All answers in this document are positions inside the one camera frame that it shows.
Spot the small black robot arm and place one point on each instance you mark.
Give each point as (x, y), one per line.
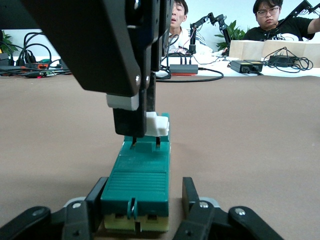
(292, 13)
(192, 47)
(226, 35)

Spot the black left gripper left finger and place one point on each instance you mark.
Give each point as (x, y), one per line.
(75, 220)

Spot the man with glasses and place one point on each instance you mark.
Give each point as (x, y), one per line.
(268, 15)

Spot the green potted plant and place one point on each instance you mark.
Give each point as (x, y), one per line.
(5, 43)
(233, 31)

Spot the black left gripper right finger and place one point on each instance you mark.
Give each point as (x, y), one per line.
(200, 220)

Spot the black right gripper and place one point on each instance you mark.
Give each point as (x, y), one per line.
(152, 30)

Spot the black power adapter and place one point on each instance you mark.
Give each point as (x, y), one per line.
(281, 60)
(256, 65)
(238, 66)

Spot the grey usb hub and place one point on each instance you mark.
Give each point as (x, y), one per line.
(183, 68)

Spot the folded brown paper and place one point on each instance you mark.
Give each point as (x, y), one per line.
(255, 48)

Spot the man in white shirt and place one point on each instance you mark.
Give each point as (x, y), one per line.
(178, 15)

